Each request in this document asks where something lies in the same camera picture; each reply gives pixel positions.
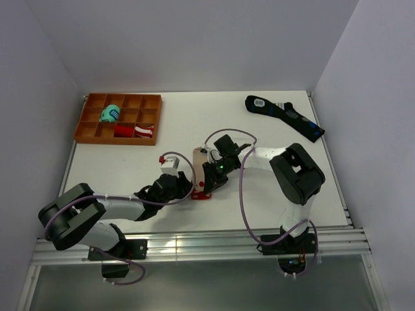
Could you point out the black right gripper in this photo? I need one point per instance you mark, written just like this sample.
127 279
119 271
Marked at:
212 179

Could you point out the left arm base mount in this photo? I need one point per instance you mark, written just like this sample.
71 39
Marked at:
118 262

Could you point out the aluminium rail frame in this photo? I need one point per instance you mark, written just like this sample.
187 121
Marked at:
200 257

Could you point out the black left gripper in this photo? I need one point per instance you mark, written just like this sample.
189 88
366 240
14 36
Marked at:
184 185

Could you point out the orange compartment tray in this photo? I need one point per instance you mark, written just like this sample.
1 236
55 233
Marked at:
142 110

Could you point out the beige sock with red toe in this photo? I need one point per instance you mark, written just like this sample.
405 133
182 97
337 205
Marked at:
199 158

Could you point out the rolled red white striped sock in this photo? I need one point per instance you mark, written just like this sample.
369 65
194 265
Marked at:
144 132

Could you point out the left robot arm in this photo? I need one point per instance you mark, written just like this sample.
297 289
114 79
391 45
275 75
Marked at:
75 217

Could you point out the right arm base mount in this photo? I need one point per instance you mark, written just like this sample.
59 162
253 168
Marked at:
302 251

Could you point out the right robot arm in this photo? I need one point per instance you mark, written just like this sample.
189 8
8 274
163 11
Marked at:
299 178

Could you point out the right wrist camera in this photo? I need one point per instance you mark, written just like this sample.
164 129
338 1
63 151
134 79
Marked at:
212 154

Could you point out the rolled teal sock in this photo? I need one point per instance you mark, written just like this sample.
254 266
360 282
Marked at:
110 113

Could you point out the black blue patterned sock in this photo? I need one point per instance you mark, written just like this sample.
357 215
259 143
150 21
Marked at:
286 113

